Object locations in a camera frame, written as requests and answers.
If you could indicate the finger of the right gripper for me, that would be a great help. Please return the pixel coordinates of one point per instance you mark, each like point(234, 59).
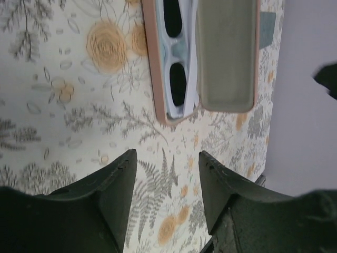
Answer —
point(326, 76)

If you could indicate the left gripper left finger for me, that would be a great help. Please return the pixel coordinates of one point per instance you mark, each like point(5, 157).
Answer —
point(90, 215)

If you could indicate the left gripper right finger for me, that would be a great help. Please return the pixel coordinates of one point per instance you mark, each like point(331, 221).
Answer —
point(242, 216)

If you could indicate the blue-grey glasses case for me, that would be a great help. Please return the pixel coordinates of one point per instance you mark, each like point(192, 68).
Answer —
point(267, 26)

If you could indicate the pink glasses case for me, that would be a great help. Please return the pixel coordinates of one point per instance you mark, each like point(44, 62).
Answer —
point(227, 46)

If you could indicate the white sunglasses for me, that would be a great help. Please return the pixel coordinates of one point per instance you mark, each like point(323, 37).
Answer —
point(176, 21)

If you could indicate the blue cloth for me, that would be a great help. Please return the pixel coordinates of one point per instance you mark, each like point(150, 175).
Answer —
point(180, 51)

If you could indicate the floral table mat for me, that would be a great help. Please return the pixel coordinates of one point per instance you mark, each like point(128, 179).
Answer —
point(76, 93)

